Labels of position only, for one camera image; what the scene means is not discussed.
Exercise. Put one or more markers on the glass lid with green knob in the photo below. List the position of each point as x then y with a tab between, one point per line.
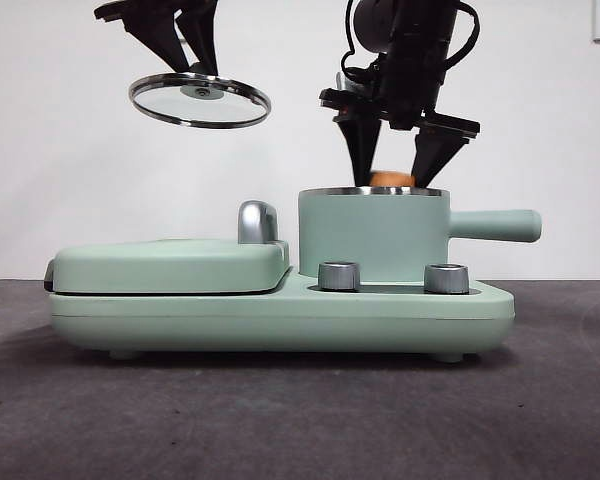
200	107

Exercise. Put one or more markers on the mint green breakfast machine base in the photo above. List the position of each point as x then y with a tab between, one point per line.
230	320

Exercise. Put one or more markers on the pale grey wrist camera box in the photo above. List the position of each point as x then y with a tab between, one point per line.
342	82

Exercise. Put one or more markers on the mint green grill cover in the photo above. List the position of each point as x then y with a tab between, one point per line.
165	267

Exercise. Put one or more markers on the silver control knob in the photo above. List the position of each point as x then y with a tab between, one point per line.
337	276
445	278

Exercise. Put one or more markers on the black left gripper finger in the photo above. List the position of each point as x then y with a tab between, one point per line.
160	35
204	35

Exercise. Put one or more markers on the mint green steamer pot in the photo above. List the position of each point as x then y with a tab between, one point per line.
370	230

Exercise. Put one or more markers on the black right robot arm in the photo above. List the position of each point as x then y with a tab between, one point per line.
415	75

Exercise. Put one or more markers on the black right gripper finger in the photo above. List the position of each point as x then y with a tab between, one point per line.
362	145
432	155

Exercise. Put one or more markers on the brown potato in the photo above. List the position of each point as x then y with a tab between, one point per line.
390	179

